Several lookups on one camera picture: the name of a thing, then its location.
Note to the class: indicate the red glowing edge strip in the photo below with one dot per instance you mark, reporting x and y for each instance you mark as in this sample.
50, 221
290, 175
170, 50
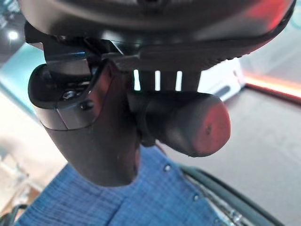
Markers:
272, 88

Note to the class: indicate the black wheelchair wheel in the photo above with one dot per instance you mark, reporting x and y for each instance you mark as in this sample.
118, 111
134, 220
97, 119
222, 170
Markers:
235, 200

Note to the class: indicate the white box with dark slot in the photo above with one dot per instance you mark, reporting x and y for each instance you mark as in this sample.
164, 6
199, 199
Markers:
221, 82

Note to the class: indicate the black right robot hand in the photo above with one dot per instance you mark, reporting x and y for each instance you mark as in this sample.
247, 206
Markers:
98, 131

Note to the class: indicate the blue fabric wheelchair backrest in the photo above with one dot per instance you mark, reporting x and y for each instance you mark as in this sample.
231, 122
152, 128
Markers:
152, 202

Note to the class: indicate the teal panel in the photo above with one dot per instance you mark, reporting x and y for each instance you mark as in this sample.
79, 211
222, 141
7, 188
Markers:
16, 77

